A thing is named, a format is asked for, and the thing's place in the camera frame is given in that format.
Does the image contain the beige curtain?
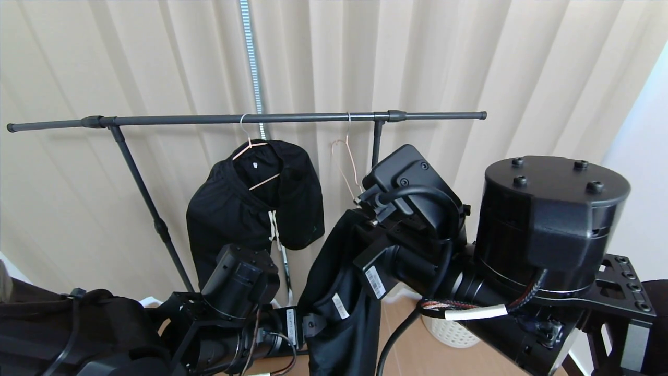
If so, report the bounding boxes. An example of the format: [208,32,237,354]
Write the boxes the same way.
[0,0,668,309]

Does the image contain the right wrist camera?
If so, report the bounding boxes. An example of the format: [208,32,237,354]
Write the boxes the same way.
[354,145,468,246]

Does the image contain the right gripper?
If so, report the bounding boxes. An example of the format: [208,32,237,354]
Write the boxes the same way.
[354,241,580,376]

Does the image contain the pink clothes hanger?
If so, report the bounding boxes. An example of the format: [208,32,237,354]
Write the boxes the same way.
[232,114,282,191]
[331,112,364,202]

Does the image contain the black short-sleeved shirt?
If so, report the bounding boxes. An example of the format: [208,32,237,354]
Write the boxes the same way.
[297,209,384,376]

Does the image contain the black clothes rack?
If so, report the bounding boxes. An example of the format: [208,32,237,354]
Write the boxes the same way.
[6,110,487,293]

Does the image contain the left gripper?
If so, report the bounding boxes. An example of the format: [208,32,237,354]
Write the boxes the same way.
[209,307,304,372]

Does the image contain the black shorts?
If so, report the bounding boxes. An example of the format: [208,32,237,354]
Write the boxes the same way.
[186,139,325,290]

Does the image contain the black cable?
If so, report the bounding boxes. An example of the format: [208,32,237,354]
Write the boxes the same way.
[375,185,465,376]

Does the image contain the white laundry basket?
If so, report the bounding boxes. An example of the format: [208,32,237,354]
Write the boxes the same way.
[385,285,482,349]

